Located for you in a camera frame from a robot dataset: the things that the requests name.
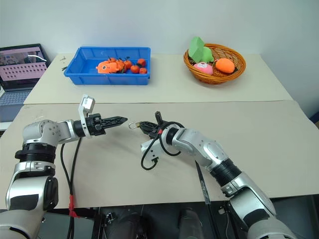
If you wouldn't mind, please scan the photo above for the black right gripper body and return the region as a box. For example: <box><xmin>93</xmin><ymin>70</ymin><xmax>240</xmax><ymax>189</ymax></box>
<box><xmin>148</xmin><ymin>121</ymin><xmax>170</xmax><ymax>140</ymax></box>

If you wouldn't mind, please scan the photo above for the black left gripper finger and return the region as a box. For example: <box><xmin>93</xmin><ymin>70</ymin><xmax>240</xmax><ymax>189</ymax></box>
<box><xmin>101</xmin><ymin>115</ymin><xmax>129</xmax><ymax>123</ymax></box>
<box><xmin>101</xmin><ymin>121</ymin><xmax>126</xmax><ymax>130</ymax></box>

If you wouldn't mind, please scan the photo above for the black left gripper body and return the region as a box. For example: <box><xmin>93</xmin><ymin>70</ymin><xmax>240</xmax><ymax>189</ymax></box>
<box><xmin>86</xmin><ymin>114</ymin><xmax>107</xmax><ymax>136</ymax></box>

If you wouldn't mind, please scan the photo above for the orange fish toy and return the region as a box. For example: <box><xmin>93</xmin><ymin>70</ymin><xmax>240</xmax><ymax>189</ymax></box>
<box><xmin>97</xmin><ymin>61</ymin><xmax>119</xmax><ymax>74</ymax></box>

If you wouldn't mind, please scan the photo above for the blue plastic bin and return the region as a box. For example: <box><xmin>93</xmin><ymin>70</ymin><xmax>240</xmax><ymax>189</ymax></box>
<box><xmin>64</xmin><ymin>46</ymin><xmax>152</xmax><ymax>86</ymax></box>

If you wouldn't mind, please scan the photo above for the woven wicker basket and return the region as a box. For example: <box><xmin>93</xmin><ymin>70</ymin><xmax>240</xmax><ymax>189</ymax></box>
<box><xmin>183</xmin><ymin>43</ymin><xmax>247</xmax><ymax>86</ymax></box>

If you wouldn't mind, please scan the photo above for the pink plush toy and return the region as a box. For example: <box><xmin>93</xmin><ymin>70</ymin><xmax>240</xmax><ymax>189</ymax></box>
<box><xmin>193</xmin><ymin>62</ymin><xmax>214</xmax><ymax>76</ymax></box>

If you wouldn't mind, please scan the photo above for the green plush vegetable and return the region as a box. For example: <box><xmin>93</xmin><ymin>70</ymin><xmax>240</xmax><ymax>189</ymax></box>
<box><xmin>188</xmin><ymin>36</ymin><xmax>215</xmax><ymax>64</ymax></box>

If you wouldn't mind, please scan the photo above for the orange plush fruit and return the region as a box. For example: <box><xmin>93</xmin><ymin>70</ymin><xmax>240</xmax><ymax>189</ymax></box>
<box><xmin>215</xmin><ymin>58</ymin><xmax>236</xmax><ymax>74</ymax></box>

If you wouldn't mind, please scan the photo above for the open grey laptop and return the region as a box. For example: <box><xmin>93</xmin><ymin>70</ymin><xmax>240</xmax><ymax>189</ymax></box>
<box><xmin>0</xmin><ymin>43</ymin><xmax>50</xmax><ymax>122</ymax></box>

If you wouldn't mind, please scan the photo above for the dark rounded shape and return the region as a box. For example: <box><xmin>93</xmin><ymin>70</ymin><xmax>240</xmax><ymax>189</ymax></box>
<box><xmin>178</xmin><ymin>209</ymin><xmax>203</xmax><ymax>239</ymax></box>

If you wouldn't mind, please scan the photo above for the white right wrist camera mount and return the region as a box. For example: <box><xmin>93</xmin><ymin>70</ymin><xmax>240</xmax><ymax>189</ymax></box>
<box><xmin>140</xmin><ymin>138</ymin><xmax>165</xmax><ymax>163</ymax></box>

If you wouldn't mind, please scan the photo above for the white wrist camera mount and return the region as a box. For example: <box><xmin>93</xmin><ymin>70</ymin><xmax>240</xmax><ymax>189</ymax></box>
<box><xmin>140</xmin><ymin>138</ymin><xmax>165</xmax><ymax>163</ymax></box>
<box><xmin>78</xmin><ymin>94</ymin><xmax>96</xmax><ymax>137</ymax></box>

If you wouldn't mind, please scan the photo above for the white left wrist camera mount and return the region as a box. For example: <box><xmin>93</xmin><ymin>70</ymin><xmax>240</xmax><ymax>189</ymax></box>
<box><xmin>78</xmin><ymin>94</ymin><xmax>96</xmax><ymax>137</ymax></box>

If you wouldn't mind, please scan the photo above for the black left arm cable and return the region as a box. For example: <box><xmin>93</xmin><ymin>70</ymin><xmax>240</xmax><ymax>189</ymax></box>
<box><xmin>60</xmin><ymin>137</ymin><xmax>82</xmax><ymax>239</ymax></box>

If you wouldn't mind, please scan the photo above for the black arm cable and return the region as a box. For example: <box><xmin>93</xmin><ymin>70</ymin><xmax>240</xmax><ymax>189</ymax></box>
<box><xmin>60</xmin><ymin>137</ymin><xmax>82</xmax><ymax>239</ymax></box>
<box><xmin>140</xmin><ymin>111</ymin><xmax>218</xmax><ymax>239</ymax></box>

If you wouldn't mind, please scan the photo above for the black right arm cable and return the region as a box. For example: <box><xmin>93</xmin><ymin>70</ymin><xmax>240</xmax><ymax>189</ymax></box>
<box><xmin>140</xmin><ymin>111</ymin><xmax>218</xmax><ymax>239</ymax></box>

